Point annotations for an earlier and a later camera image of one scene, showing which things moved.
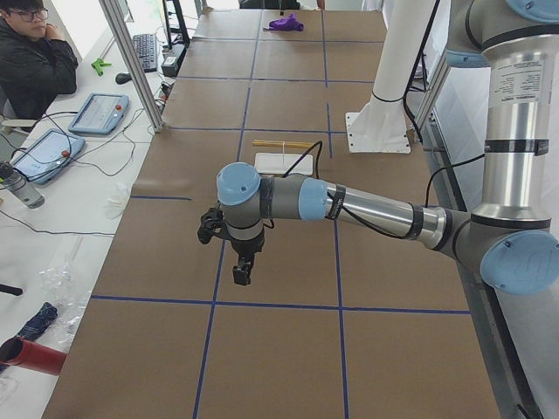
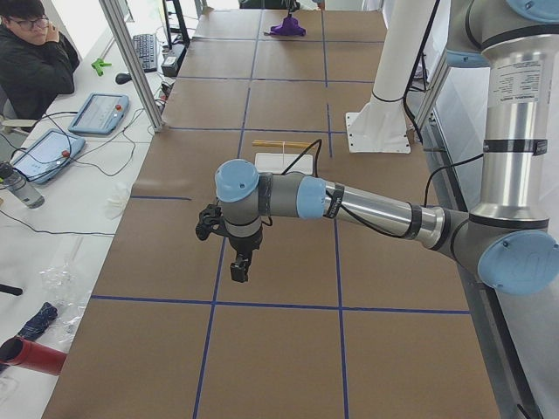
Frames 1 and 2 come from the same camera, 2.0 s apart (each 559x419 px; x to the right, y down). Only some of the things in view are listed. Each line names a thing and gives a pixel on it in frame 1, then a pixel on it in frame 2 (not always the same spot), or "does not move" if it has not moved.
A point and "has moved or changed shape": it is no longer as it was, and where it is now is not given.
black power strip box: [172, 61] does not move
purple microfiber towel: [286, 24] has moved or changed shape
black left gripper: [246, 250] does not move
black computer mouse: [122, 78] does not move
